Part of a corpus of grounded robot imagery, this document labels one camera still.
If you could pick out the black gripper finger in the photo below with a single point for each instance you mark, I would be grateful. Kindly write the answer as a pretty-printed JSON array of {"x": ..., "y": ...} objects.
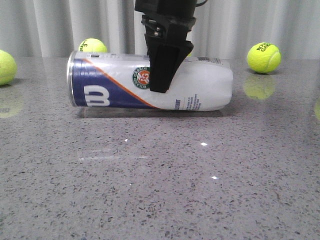
[
  {"x": 176, "y": 48},
  {"x": 154, "y": 38}
]

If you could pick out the Roland Garros tennis ball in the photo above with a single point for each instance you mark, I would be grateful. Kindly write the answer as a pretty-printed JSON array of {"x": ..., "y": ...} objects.
[{"x": 263, "y": 57}]

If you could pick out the grey pleated curtain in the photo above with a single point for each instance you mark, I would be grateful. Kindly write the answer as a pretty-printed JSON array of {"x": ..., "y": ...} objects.
[{"x": 224, "y": 28}]

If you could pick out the tennis ball with Wilson logo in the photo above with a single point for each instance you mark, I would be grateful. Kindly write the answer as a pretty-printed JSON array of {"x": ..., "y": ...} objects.
[{"x": 92, "y": 45}]

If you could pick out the white blue tennis ball can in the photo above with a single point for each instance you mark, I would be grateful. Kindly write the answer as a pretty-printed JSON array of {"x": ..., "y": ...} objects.
[{"x": 100, "y": 79}]

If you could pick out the far left tennis ball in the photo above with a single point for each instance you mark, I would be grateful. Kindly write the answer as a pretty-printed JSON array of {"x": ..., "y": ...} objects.
[{"x": 8, "y": 68}]

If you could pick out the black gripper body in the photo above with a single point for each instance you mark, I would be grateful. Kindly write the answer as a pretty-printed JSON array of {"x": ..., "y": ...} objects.
[{"x": 166, "y": 12}]

